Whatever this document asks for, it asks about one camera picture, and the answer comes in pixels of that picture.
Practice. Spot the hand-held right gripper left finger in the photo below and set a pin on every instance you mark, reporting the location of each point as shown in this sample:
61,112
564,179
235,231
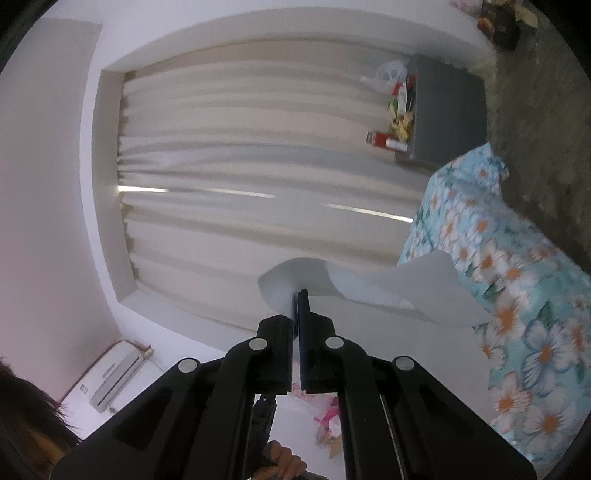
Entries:
274,337

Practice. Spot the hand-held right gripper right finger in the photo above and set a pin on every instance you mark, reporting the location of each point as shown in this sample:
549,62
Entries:
304,332

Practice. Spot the white paper sheet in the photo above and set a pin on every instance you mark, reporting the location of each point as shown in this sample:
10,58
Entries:
392,290

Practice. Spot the person's left hand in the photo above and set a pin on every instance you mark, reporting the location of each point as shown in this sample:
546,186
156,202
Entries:
286,461

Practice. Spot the cardboard box with pink tissue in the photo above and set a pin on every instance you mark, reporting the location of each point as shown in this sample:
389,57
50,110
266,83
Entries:
328,417

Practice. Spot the cream curtain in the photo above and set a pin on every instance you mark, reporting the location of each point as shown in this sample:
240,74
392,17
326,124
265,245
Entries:
231,184

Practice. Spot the white air conditioner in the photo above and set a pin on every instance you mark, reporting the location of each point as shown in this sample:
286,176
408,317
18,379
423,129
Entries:
111,374

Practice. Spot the red bottle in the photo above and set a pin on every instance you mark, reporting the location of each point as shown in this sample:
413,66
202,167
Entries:
381,138

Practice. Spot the small white bottle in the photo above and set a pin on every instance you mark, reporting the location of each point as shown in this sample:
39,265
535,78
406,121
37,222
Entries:
397,145

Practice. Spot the blue floral tablecloth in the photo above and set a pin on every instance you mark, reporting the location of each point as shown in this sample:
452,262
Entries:
521,300

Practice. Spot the pile of yellow wrappers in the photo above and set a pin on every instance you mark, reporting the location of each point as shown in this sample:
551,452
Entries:
401,122

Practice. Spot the person's head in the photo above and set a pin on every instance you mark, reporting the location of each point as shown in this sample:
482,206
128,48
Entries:
27,415

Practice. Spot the grey cabinet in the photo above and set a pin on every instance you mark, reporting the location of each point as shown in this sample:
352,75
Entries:
443,115

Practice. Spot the clear plastic bag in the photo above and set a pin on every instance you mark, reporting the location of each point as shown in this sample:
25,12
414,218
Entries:
385,74

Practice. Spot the dark brown object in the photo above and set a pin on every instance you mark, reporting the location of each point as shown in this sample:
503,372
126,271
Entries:
501,23

